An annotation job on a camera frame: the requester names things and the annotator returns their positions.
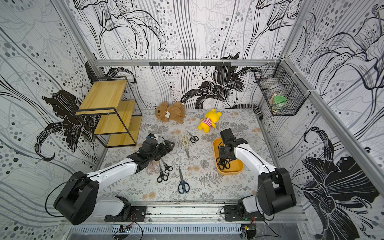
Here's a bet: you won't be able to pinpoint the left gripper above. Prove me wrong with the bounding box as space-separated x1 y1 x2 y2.
147 140 176 162

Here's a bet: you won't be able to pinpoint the all black scissors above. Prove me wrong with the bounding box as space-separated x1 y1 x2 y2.
216 158 231 171

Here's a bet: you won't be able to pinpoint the cream kitchen scissors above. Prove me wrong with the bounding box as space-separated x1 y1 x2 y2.
179 134 190 159

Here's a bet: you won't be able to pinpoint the black scissors short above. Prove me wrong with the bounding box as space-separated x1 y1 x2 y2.
161 159 173 176

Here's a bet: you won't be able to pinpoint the small black scissors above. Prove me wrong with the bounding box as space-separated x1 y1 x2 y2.
187 132 199 143

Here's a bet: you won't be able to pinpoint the black scissors long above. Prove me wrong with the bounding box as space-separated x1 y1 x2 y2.
157 166 169 183

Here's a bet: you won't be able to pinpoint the blue handled scissors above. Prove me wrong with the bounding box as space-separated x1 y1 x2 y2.
178 167 190 194

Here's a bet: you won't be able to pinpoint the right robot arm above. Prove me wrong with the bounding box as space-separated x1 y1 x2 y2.
218 129 297 217

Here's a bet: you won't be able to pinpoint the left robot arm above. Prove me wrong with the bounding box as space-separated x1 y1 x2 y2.
53 134 175 226

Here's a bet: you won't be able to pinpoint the yellow storage box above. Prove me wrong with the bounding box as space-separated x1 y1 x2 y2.
213 138 244 176

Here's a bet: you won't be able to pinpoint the pink scissors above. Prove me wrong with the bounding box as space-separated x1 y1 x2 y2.
146 161 160 176

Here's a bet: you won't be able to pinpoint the brown teddy bear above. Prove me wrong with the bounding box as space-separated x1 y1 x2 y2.
155 102 185 124

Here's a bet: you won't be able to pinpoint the yellow plush bear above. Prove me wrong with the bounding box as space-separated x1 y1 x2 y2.
198 109 222 133

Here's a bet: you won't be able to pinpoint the wooden tiered shelf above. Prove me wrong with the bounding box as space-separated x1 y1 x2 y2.
75 76 143 149

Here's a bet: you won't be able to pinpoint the green lidded jar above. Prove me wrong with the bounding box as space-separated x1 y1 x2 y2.
272 95 288 112

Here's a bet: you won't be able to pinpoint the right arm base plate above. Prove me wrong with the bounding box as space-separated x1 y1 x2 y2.
220 205 264 222

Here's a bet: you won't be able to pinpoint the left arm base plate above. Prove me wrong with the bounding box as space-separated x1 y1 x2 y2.
105 196 147 223

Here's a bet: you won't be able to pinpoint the black wire basket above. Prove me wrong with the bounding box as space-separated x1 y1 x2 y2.
253 63 306 117

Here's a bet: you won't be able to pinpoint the black wall hook rail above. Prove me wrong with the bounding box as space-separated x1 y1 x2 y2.
149 61 232 67

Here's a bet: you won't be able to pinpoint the white cable duct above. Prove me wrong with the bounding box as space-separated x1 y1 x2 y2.
70 224 242 236

